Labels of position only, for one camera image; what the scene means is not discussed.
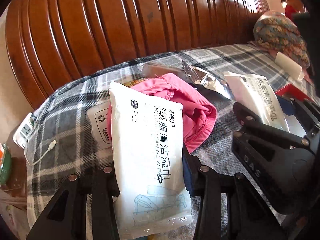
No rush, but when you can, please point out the white wet wipes pack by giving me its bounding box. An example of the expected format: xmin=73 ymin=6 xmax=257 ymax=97
xmin=223 ymin=72 xmax=290 ymax=132

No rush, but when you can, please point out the white paper roll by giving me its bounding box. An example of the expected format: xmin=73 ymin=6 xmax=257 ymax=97
xmin=275 ymin=52 xmax=304 ymax=81

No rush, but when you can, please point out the silver foil pouch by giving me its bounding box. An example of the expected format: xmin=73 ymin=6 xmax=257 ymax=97
xmin=182 ymin=60 xmax=232 ymax=100

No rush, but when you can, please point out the white power strip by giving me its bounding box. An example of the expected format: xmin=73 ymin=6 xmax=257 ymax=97
xmin=12 ymin=113 xmax=35 ymax=149

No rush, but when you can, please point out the white charging cable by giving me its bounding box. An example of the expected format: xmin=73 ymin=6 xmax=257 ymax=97
xmin=27 ymin=139 xmax=58 ymax=166

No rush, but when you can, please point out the green bottle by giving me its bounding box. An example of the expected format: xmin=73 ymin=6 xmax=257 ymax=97
xmin=1 ymin=144 xmax=12 ymax=186

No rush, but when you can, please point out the grey plaid blanket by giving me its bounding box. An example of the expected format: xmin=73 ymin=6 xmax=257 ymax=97
xmin=25 ymin=44 xmax=319 ymax=225

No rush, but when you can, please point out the colourful snack bag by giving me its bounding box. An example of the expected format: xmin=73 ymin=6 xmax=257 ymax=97
xmin=124 ymin=78 xmax=148 ymax=88

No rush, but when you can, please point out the brown wooden headboard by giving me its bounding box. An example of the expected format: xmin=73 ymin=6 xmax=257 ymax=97
xmin=5 ymin=0 xmax=269 ymax=109

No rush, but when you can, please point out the small white packet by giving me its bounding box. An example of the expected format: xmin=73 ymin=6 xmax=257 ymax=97
xmin=87 ymin=100 xmax=112 ymax=149

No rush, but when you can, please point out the floral fabric bundle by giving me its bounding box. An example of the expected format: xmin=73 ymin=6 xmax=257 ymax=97
xmin=253 ymin=11 xmax=310 ymax=68

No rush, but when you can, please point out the pink garment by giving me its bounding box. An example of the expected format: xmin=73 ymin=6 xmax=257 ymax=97
xmin=107 ymin=73 xmax=217 ymax=158

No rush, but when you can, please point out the red box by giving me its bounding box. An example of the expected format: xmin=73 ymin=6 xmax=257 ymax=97
xmin=275 ymin=83 xmax=311 ymax=101

